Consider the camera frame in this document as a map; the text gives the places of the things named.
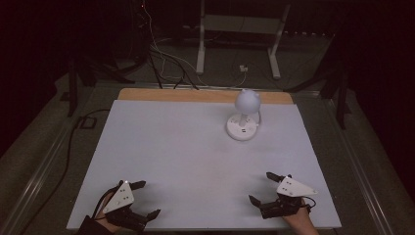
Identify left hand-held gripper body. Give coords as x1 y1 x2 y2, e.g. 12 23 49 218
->
103 180 149 233

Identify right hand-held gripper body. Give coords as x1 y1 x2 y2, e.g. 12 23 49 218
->
259 175 318 220

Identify person's right hand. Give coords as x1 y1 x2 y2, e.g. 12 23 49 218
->
281 199 319 235

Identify person's left hand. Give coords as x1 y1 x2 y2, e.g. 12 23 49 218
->
94 191 122 235

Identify white table cover sheet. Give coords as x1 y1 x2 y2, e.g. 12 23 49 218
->
66 99 343 231

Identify white round desk lamp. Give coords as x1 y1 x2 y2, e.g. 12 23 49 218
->
226 88 262 142

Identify black square floor box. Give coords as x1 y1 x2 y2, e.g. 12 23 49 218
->
79 116 98 130

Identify black tripod stand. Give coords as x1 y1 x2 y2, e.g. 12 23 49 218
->
283 60 352 131
60 55 135 118

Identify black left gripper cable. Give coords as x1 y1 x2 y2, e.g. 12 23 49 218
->
91 186 119 220

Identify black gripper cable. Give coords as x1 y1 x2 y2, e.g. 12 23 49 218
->
300 195 317 215
91 186 119 220

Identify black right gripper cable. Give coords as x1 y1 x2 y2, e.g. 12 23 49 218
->
300 195 317 215

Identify long black floor cable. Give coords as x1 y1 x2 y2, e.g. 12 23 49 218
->
19 108 112 235

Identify black floor cable bundle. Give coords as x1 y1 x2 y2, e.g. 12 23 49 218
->
147 45 201 91

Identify white floor cable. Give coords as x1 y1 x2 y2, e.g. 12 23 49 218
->
142 0 248 90

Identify white metal stand frame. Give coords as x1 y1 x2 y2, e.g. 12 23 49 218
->
195 0 292 80

